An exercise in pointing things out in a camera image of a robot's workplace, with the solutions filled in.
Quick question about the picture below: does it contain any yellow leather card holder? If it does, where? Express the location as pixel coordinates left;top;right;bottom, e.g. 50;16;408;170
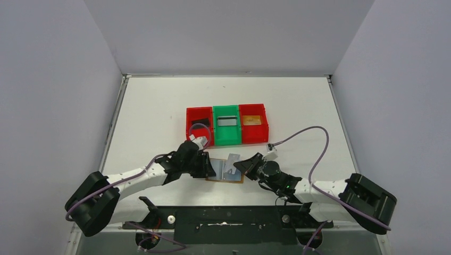
206;158;244;183

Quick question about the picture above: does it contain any silver VIP credit card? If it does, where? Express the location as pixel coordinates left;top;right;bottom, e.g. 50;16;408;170
223;154;241;175

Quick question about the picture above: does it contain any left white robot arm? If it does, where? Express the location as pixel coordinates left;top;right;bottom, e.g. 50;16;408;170
64;137;215;237

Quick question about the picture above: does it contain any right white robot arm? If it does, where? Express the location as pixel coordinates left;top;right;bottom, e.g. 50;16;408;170
234;152;397;235

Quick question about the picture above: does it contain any black card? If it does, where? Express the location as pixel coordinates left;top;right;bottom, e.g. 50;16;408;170
191;118;210;127

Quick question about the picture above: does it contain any gold card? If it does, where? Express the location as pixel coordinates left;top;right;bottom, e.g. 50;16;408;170
243;115;262;126

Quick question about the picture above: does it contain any silver card in green bin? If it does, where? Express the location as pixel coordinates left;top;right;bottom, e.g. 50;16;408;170
216;116;238;126

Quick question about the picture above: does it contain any right red bin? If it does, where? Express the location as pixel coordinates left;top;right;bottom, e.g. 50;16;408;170
238;104;269;144

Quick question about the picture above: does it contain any red bin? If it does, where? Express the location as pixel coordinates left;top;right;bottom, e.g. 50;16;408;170
186;106;214;147
238;104;269;144

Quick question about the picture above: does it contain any green middle bin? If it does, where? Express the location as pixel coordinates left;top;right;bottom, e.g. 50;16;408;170
213;105;241;146

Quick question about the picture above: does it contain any left red bin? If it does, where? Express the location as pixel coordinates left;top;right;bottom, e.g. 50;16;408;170
186;106;214;147

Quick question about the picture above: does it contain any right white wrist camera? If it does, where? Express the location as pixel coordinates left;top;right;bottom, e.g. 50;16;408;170
263;148;278;161

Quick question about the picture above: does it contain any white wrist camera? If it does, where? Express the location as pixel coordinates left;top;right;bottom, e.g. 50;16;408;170
189;135;208;150
263;148;278;161

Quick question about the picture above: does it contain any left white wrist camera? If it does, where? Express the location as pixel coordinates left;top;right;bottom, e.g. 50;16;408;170
189;135;208;150

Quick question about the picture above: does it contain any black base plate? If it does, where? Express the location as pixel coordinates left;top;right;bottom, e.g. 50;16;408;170
155;206;304;246

